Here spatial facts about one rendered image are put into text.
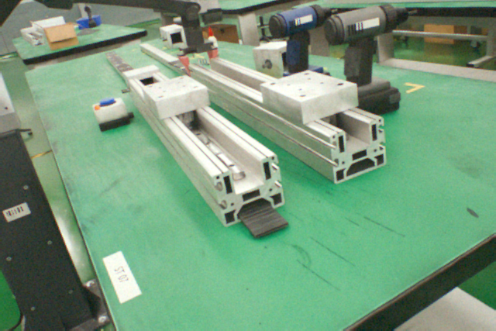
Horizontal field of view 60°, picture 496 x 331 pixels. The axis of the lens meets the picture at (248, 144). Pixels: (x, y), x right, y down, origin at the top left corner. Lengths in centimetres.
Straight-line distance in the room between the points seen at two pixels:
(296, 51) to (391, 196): 55
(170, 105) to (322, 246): 46
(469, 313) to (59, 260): 128
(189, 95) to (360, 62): 36
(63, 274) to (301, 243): 124
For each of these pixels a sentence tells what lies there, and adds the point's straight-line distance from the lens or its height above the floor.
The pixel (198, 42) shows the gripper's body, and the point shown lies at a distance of 140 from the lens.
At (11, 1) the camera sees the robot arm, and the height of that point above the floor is 114.
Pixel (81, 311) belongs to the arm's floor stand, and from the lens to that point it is 181.
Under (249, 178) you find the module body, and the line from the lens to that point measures 66.
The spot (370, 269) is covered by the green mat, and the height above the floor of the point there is 78.
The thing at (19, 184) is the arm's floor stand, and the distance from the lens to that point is 156.
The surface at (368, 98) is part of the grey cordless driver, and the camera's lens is 93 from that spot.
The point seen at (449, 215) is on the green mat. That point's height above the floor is 78.
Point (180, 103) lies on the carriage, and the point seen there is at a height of 89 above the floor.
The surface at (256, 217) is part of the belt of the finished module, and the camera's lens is 63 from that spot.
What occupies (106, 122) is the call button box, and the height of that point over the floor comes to 80.
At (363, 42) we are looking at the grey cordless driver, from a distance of 92.
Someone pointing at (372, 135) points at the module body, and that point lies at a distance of 72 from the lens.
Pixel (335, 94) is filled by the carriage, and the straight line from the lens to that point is 74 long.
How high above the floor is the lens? 112
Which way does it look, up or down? 23 degrees down
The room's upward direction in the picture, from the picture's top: 11 degrees counter-clockwise
